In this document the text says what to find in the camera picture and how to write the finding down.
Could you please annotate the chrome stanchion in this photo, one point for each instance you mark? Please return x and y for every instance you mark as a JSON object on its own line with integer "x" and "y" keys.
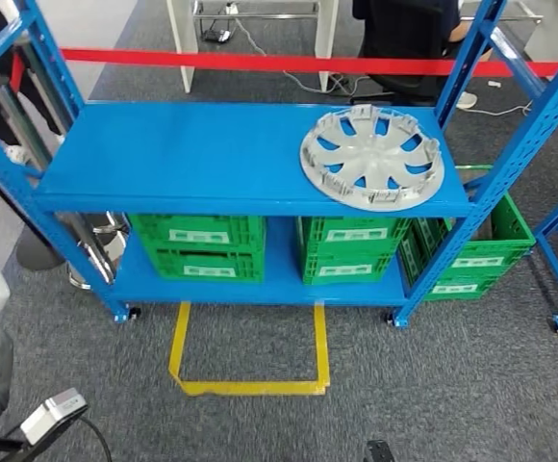
{"x": 96, "y": 255}

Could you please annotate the green plastic crate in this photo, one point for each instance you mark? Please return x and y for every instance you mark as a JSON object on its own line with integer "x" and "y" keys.
{"x": 240, "y": 231}
{"x": 245, "y": 264}
{"x": 317, "y": 233}
{"x": 481, "y": 288}
{"x": 312, "y": 271}
{"x": 509, "y": 239}

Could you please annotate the white desk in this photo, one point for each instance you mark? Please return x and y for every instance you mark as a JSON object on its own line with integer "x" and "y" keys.
{"x": 553, "y": 32}
{"x": 185, "y": 38}

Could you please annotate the black router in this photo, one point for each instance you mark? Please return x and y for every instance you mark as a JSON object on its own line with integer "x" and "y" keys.
{"x": 217, "y": 35}

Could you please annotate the red barrier belt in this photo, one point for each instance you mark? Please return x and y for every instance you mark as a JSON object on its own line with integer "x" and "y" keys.
{"x": 260, "y": 62}

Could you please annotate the black robot foot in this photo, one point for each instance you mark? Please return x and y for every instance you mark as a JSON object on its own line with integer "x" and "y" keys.
{"x": 379, "y": 451}

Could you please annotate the grey wheel hubcap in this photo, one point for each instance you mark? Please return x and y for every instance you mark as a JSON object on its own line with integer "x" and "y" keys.
{"x": 370, "y": 159}

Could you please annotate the black office chair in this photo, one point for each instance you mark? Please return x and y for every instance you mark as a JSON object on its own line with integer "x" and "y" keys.
{"x": 404, "y": 70}

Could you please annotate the seated person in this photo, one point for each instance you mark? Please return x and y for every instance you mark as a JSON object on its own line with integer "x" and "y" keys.
{"x": 404, "y": 19}

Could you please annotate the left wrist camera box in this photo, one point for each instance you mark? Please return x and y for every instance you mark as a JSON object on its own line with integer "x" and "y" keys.
{"x": 50, "y": 411}

